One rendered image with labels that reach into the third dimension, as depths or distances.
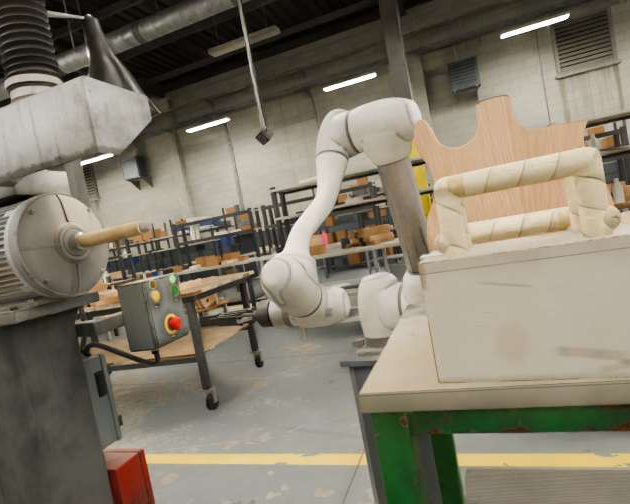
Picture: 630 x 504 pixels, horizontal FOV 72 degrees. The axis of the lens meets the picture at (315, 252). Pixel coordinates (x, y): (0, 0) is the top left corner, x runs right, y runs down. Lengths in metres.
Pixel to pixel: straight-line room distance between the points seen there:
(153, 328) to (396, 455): 0.84
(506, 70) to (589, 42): 1.76
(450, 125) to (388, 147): 10.66
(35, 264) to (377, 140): 0.92
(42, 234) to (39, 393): 0.41
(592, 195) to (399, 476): 0.46
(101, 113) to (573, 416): 0.91
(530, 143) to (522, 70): 11.28
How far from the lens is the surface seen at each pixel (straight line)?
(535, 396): 0.64
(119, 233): 1.07
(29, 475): 1.35
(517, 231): 0.78
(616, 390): 0.65
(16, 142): 1.06
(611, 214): 0.63
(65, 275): 1.17
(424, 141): 0.98
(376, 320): 1.55
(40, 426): 1.33
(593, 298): 0.63
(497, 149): 0.97
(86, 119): 0.93
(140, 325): 1.36
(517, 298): 0.62
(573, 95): 12.26
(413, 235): 1.39
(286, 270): 0.95
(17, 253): 1.13
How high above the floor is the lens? 1.18
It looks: 3 degrees down
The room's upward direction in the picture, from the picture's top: 11 degrees counter-clockwise
